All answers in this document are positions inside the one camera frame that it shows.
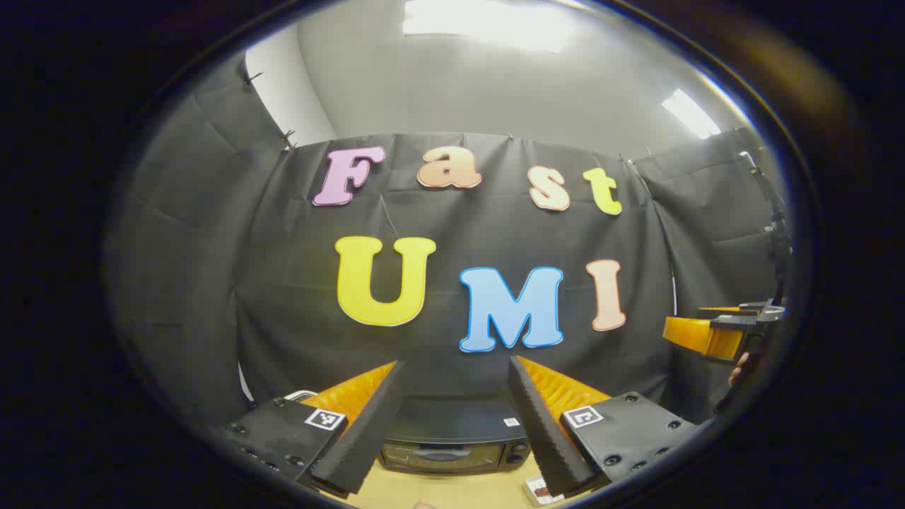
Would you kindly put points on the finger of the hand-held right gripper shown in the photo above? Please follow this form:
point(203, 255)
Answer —
point(696, 336)

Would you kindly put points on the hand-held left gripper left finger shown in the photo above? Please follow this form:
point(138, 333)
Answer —
point(368, 438)

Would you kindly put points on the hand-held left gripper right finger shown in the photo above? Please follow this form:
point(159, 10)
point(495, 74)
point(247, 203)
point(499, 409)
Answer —
point(543, 438)

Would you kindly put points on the brown food piece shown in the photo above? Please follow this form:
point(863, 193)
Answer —
point(541, 486)

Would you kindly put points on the black electric oven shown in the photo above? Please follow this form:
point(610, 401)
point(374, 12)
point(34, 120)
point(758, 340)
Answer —
point(452, 456)

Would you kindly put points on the white ribbed tray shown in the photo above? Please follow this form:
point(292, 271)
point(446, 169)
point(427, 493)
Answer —
point(532, 495)

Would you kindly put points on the white toaster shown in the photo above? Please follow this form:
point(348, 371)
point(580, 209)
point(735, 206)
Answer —
point(300, 396)

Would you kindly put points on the dark thin pole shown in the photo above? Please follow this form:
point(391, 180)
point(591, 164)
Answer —
point(776, 226)

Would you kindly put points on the black backdrop cloth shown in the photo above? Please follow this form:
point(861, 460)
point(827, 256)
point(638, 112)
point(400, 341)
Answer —
point(283, 283)

